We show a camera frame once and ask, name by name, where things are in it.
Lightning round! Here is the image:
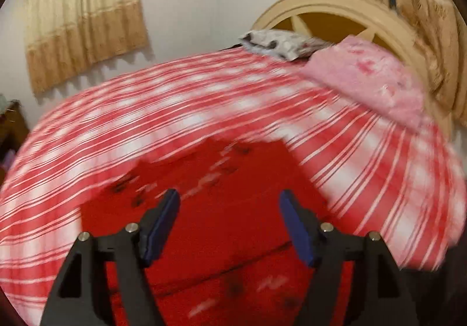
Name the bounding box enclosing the short beige curtain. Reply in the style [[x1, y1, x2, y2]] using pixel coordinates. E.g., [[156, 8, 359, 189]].
[[24, 0, 150, 95]]

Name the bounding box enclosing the grey patterned pillow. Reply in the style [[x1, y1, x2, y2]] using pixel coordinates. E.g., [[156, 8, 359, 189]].
[[239, 30, 334, 62]]

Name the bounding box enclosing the pink pillow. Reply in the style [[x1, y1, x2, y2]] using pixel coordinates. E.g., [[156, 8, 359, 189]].
[[299, 35, 435, 133]]

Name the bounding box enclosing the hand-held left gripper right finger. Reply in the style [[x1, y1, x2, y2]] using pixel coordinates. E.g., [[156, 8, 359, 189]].
[[279, 189, 420, 326]]

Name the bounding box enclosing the red knitted sweater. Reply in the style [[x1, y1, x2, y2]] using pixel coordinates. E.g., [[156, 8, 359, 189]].
[[78, 136, 354, 326]]

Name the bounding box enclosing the red white plaid blanket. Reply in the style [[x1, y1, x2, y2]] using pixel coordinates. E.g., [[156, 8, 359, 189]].
[[0, 47, 466, 315]]

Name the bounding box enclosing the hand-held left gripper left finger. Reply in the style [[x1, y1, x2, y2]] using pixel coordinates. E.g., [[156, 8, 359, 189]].
[[39, 188, 181, 326]]

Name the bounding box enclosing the beige wooden headboard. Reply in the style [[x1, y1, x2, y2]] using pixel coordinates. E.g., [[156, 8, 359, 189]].
[[252, 0, 453, 137]]

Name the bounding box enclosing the brown wooden cabinet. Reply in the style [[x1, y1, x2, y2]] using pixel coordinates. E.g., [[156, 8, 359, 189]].
[[0, 100, 30, 166]]

